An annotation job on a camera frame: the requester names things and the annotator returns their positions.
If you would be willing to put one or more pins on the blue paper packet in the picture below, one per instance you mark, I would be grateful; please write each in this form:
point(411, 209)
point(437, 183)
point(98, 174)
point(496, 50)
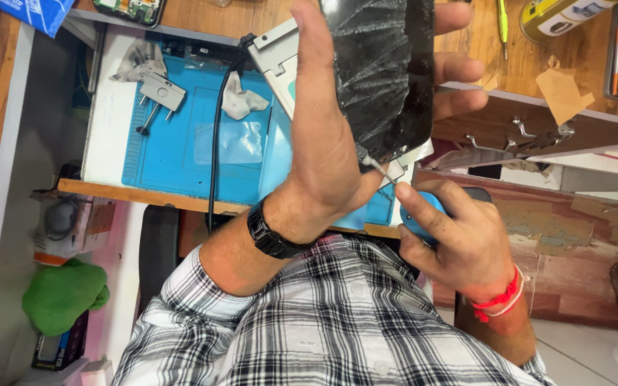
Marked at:
point(33, 13)

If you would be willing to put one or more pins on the brown paper scrap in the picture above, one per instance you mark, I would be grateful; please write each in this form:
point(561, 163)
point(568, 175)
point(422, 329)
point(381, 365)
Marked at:
point(561, 94)

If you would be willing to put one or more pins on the black cardboard box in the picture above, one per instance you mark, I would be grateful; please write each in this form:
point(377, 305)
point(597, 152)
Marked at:
point(62, 346)

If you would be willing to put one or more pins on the clear plastic film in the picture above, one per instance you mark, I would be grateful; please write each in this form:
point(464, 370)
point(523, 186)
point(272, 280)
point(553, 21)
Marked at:
point(228, 143)

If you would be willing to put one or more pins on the person's right hand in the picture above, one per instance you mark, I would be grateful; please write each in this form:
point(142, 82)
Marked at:
point(472, 241)

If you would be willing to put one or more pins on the orange pen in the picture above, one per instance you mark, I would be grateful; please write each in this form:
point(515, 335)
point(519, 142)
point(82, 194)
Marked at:
point(617, 59)

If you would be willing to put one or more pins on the white crumpled tissue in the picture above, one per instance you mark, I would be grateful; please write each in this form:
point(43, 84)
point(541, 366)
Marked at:
point(240, 99)

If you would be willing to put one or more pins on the white phone frame parts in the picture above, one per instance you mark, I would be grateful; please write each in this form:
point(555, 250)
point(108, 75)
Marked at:
point(413, 158)

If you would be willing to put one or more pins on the black cracked phone screen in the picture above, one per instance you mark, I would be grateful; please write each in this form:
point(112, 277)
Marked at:
point(381, 75)

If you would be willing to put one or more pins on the person's left hand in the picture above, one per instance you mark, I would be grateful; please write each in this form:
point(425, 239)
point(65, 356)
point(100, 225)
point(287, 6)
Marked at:
point(322, 150)

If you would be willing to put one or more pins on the blue needle-tip hand tool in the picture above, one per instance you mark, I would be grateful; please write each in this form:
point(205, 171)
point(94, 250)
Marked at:
point(421, 212)

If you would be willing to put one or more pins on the blue silicone repair mat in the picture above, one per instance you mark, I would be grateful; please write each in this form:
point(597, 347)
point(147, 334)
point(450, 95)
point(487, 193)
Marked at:
point(175, 161)

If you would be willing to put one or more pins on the black wristwatch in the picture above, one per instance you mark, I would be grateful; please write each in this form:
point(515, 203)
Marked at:
point(269, 236)

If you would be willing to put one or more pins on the opened phone with circuit board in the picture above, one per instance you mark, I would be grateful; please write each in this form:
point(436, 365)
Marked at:
point(132, 9)

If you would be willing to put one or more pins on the silver metal heating plate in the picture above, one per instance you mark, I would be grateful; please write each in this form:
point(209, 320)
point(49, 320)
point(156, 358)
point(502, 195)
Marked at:
point(277, 59)

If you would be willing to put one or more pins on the silver metal hook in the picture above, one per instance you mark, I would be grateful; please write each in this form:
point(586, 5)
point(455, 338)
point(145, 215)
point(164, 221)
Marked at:
point(565, 130)
point(488, 147)
point(523, 128)

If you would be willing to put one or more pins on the grey metal jig with pins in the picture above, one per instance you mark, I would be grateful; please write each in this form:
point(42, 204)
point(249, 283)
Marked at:
point(163, 92)

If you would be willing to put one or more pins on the yellow black can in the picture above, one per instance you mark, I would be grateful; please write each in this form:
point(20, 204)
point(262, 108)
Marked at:
point(556, 19)

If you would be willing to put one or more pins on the grey crumpled cloth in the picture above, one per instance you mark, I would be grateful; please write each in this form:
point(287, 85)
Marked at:
point(138, 60)

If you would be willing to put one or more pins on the white orange carton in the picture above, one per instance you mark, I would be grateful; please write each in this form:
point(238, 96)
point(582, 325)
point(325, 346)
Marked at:
point(73, 230)

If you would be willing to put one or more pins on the green cloth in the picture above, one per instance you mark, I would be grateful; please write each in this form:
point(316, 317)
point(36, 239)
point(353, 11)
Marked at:
point(65, 295)

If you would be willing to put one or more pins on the black white plaid shirt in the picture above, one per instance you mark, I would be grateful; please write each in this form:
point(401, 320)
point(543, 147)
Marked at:
point(330, 327)

